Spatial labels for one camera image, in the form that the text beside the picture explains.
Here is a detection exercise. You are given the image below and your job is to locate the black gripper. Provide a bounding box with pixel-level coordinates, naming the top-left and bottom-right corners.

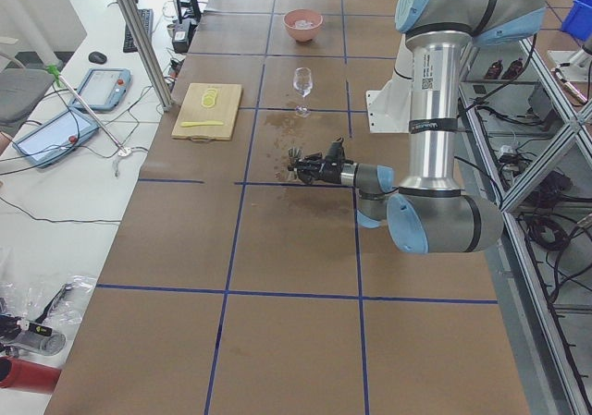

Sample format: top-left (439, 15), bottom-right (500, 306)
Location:
top-left (294, 153), bottom-right (343, 185)

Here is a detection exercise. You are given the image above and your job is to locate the steel double jigger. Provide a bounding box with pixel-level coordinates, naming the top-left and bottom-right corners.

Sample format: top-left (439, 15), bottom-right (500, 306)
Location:
top-left (287, 147), bottom-right (302, 181)

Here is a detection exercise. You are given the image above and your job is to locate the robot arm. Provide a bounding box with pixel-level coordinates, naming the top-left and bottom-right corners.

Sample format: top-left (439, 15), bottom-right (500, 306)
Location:
top-left (290, 0), bottom-right (545, 254)

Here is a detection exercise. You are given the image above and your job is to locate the clear wine glass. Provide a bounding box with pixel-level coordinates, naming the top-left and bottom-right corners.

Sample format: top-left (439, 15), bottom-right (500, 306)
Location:
top-left (292, 67), bottom-right (314, 117)

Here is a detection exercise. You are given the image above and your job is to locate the clear ice cubes pile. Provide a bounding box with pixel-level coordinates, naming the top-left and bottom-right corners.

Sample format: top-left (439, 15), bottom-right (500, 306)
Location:
top-left (292, 19), bottom-right (315, 31)

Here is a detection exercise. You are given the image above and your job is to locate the yellow plastic knife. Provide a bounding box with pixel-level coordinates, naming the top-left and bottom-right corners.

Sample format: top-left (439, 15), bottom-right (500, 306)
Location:
top-left (180, 120), bottom-right (225, 128)

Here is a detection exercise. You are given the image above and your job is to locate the pink bowl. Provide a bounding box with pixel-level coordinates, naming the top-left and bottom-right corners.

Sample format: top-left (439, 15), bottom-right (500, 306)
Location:
top-left (283, 9), bottom-right (324, 43)

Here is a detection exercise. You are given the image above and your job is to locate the bamboo cutting board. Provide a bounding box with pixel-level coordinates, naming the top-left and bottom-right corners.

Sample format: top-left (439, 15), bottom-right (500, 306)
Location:
top-left (171, 82), bottom-right (242, 140)

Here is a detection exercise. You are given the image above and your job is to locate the black box device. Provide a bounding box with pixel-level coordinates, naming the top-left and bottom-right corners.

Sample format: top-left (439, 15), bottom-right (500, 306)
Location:
top-left (171, 18), bottom-right (196, 54)

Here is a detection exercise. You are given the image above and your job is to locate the black keyboard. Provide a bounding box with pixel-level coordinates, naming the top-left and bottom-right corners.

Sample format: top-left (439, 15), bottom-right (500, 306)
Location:
top-left (122, 7), bottom-right (154, 54)

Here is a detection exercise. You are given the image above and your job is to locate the teach pendant far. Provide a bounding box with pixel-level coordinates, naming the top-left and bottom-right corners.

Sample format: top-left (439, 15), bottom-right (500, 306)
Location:
top-left (76, 68), bottom-right (131, 112)

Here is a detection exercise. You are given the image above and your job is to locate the teach pendant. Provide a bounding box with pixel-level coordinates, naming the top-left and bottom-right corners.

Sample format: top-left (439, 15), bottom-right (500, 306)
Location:
top-left (13, 108), bottom-right (99, 168)
top-left (76, 68), bottom-right (131, 112)

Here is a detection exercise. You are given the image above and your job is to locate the black computer mouse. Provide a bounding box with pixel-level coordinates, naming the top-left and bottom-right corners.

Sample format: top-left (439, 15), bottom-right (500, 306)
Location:
top-left (88, 51), bottom-right (107, 65)

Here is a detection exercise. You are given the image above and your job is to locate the teach pendant near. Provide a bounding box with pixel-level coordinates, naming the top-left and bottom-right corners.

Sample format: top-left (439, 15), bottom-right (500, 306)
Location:
top-left (13, 108), bottom-right (99, 168)

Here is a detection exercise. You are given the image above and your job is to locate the blue storage bin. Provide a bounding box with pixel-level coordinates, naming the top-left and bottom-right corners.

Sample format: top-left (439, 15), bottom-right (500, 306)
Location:
top-left (561, 0), bottom-right (592, 41)

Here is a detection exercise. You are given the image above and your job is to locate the red cylinder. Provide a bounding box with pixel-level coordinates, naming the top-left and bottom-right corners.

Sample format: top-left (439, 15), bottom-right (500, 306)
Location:
top-left (1, 357), bottom-right (61, 394)

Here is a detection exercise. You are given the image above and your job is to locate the white pedestal base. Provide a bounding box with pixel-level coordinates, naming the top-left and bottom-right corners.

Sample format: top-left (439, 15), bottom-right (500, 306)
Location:
top-left (366, 35), bottom-right (413, 134)

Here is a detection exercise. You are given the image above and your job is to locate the aluminium frame post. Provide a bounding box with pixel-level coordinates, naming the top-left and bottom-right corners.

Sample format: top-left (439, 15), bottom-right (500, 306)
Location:
top-left (116, 0), bottom-right (173, 112)

